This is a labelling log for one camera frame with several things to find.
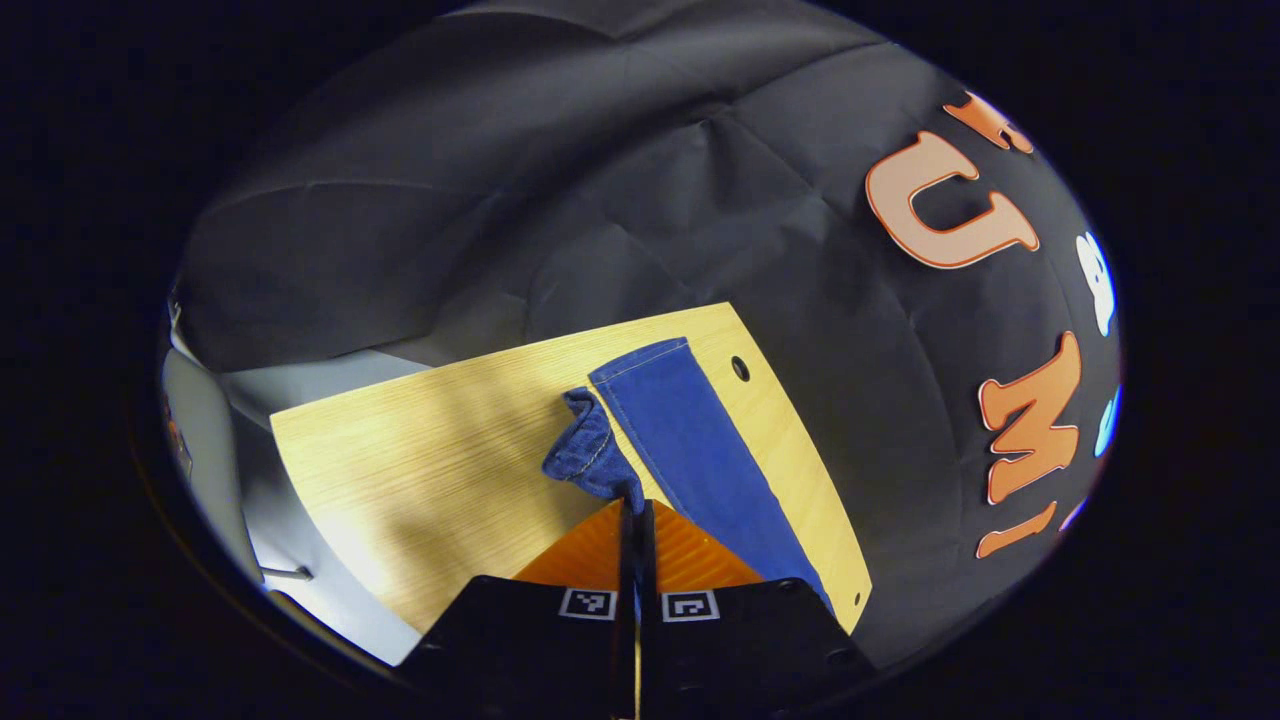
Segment black backdrop cloth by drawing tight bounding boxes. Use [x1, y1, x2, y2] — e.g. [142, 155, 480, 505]
[165, 0, 1123, 671]

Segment blue denim jeans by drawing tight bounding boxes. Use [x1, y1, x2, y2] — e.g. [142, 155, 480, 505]
[542, 337, 836, 613]

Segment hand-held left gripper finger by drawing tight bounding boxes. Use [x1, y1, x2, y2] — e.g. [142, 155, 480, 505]
[398, 498, 639, 720]
[639, 498, 873, 720]

